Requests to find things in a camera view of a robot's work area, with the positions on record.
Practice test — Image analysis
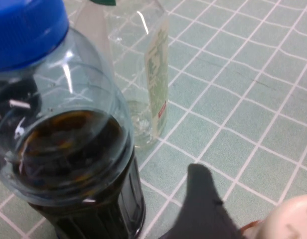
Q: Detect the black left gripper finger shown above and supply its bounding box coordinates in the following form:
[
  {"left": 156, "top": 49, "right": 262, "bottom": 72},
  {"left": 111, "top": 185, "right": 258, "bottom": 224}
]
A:
[{"left": 165, "top": 163, "right": 244, "bottom": 239}]

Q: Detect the brown bottle with white cap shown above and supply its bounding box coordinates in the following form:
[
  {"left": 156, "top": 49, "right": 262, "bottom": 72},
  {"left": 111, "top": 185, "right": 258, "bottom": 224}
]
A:
[{"left": 239, "top": 194, "right": 307, "bottom": 239}]

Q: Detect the clear bottle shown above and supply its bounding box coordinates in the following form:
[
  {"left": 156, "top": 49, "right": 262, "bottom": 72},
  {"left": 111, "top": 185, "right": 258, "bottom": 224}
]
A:
[{"left": 73, "top": 0, "right": 169, "bottom": 150}]

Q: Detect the green white-checked tablecloth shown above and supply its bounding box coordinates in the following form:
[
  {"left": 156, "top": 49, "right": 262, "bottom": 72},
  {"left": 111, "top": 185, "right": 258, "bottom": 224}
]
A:
[{"left": 0, "top": 0, "right": 307, "bottom": 239}]

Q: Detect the blue-capped bottle with dark liquid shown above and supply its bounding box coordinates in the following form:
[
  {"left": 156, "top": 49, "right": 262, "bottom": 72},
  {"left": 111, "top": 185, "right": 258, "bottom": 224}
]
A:
[{"left": 0, "top": 0, "right": 147, "bottom": 239}]

